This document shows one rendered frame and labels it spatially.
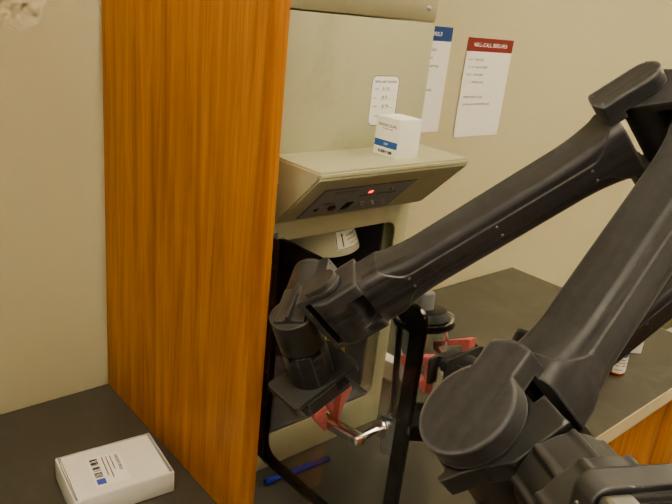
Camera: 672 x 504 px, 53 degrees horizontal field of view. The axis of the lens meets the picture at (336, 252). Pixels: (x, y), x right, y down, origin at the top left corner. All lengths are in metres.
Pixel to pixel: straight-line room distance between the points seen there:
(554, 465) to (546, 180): 0.34
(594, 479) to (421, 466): 0.94
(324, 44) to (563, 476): 0.74
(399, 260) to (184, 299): 0.47
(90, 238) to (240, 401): 0.52
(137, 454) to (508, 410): 0.86
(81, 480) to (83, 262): 0.43
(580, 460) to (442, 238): 0.35
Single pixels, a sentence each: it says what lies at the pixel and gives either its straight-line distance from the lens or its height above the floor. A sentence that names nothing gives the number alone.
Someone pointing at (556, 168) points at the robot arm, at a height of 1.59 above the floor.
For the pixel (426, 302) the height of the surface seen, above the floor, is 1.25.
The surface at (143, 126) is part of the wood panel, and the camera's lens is 1.15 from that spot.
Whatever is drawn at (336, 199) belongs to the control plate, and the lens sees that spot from 1.00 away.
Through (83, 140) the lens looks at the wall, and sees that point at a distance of 1.33.
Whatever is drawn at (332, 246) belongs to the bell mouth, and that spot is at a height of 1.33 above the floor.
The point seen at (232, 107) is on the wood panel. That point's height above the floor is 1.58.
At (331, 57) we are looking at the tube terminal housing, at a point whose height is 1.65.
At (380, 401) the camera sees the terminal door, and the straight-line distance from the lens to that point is 0.91.
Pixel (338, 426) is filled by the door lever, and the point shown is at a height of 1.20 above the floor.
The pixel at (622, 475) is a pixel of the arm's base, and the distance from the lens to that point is 0.39.
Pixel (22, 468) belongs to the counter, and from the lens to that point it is 1.30.
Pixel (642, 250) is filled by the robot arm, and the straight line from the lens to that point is 0.57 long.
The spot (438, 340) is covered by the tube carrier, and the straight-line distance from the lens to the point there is 1.18.
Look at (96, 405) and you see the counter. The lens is 1.43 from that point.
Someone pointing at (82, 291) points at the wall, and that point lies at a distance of 1.42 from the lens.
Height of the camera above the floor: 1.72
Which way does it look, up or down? 20 degrees down
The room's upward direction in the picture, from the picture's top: 6 degrees clockwise
